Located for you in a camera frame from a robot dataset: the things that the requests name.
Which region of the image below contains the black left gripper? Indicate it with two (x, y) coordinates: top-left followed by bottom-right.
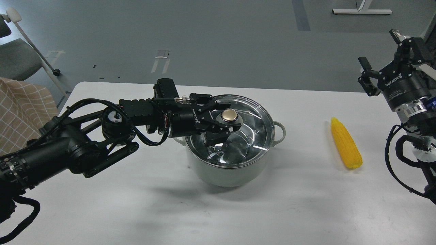
(169, 93), (242, 146)

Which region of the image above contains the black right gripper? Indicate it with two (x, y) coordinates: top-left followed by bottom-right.
(358, 29), (436, 111)

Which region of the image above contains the glass pot lid gold knob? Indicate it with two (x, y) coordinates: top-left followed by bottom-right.
(184, 95), (275, 169)

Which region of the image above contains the yellow corn cob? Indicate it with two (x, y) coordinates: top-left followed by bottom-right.
(330, 117), (363, 169)

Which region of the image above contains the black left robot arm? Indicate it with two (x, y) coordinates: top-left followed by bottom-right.
(1, 79), (241, 244)

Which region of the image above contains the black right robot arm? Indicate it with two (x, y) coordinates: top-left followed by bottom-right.
(358, 29), (436, 202)

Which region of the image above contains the grey-green steel cooking pot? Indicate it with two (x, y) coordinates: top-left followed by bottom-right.
(175, 95), (286, 187)

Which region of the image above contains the white desk foot bar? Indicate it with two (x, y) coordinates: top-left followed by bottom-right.
(331, 0), (393, 15)

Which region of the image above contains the beige checkered cloth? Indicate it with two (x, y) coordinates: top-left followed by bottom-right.
(0, 78), (59, 156)

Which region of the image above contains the grey office chair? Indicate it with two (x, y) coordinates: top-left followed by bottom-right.
(0, 8), (63, 92)

